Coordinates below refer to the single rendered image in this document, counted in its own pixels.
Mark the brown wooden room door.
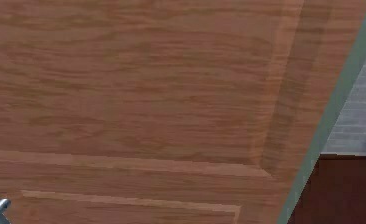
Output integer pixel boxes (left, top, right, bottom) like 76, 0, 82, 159
0, 0, 366, 224

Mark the silver door handle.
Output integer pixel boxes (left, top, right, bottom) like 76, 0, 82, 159
0, 198, 12, 224

